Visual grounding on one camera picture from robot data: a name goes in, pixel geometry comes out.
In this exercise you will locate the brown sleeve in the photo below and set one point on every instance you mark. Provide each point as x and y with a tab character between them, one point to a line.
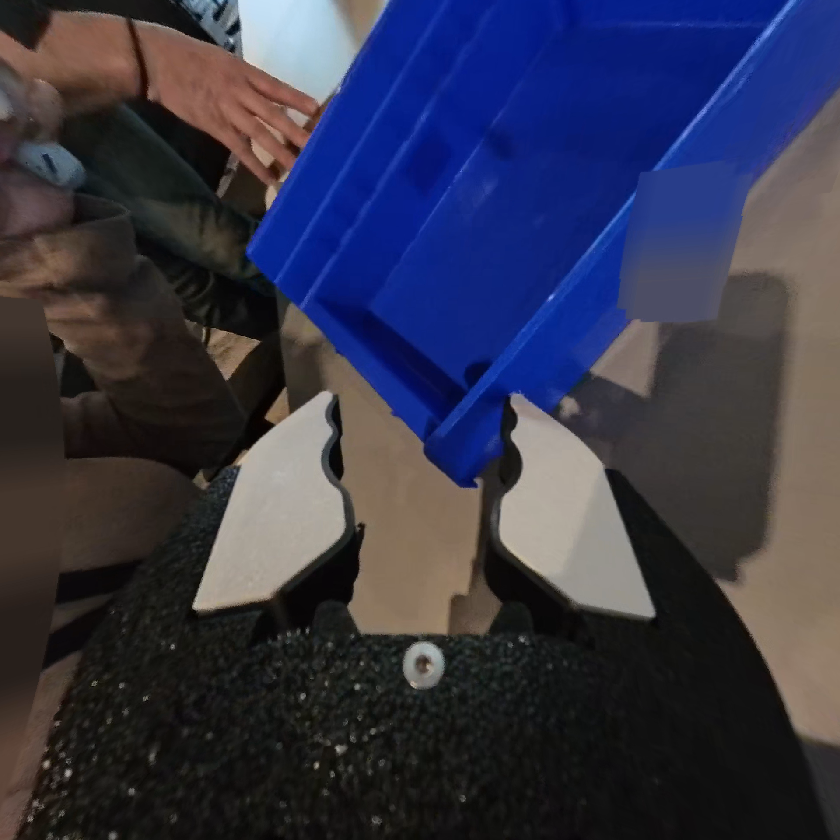
118	341

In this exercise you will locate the another person's forearm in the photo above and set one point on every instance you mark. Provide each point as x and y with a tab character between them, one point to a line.
85	59

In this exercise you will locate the dark wristband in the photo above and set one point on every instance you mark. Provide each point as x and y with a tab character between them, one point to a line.
138	59

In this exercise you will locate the small white device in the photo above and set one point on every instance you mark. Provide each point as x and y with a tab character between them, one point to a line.
49	164

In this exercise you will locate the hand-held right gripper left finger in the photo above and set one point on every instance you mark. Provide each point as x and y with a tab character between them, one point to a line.
282	525

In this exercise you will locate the dark green jacket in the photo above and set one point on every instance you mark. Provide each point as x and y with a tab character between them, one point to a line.
184	223

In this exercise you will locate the blue plastic bin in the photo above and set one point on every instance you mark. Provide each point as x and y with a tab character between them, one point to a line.
525	197

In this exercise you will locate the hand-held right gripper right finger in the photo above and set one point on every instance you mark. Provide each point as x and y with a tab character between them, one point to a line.
564	525

